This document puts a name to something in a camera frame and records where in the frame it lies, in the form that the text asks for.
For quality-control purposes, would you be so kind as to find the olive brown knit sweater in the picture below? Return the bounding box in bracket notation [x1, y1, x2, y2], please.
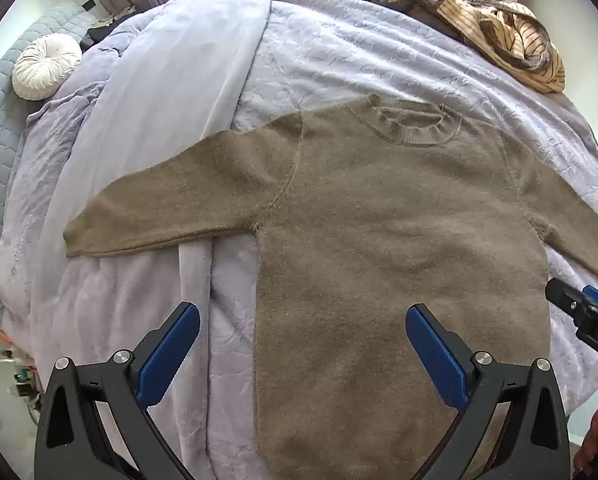
[63, 94, 598, 480]

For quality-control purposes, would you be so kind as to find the smooth lavender blanket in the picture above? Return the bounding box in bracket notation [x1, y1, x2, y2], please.
[29, 0, 280, 411]

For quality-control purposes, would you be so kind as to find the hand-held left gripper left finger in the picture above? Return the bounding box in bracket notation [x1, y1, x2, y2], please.
[34, 301, 201, 480]

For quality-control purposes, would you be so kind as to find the embossed lavender bedspread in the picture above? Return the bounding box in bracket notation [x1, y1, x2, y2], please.
[0, 0, 598, 480]

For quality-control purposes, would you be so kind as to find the floor clutter pile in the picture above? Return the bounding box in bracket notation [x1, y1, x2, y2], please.
[0, 316, 42, 403]

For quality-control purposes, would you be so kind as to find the tan striped garment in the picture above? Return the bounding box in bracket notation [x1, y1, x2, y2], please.
[329, 0, 566, 95]

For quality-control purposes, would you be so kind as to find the round white pleated cushion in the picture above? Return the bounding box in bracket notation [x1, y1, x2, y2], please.
[12, 35, 82, 101]

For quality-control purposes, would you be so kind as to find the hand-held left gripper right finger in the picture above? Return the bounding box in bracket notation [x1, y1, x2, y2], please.
[404, 303, 572, 480]

